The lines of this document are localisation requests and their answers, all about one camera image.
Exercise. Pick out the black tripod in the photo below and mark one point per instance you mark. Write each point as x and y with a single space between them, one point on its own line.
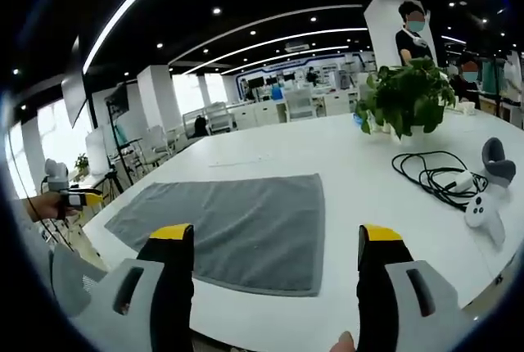
111 182

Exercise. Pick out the green potted plant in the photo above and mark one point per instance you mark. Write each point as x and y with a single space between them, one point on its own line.
409 94

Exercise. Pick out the grey mesh office chair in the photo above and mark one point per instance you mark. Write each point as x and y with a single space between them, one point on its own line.
75 274

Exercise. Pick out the blue packet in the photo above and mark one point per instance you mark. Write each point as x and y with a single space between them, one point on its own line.
359 122

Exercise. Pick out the white air purifier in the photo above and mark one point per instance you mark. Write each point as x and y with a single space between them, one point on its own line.
96 153

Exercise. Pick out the small potted plant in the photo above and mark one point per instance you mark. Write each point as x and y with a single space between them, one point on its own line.
82 162

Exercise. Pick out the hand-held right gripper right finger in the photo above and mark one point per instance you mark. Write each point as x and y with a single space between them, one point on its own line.
409 307

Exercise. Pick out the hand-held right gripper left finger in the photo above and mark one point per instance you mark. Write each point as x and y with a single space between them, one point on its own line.
135 307

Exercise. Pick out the grey towel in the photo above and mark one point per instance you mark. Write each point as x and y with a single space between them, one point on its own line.
245 221

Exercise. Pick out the white office chair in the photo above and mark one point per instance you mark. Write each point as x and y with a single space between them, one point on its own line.
219 116
301 104

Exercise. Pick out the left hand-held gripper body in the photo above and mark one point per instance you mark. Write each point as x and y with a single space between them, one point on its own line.
55 174

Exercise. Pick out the white power adapter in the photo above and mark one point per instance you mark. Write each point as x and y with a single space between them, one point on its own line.
460 182

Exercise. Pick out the white table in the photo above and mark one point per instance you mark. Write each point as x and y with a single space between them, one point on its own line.
368 221

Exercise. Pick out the white game controller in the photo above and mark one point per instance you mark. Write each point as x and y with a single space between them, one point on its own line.
481 210

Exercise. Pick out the person's right hand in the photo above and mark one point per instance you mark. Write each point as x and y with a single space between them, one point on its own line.
341 344

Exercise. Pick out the person's left hand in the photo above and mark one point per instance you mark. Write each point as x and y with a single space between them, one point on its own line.
45 206

